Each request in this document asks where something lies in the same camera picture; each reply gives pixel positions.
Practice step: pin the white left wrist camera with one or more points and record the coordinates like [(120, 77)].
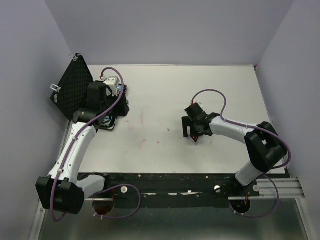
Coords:
[(112, 84)]

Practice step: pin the black poker set case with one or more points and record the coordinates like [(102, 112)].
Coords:
[(81, 98)]

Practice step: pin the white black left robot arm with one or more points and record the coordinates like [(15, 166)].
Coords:
[(75, 150)]

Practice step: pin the black aluminium base frame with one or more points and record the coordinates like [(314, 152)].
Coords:
[(162, 190)]

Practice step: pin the triangular all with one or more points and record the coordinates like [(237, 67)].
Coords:
[(194, 139)]

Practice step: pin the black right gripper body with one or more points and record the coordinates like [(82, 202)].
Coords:
[(194, 130)]

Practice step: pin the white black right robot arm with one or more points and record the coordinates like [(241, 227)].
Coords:
[(264, 147)]

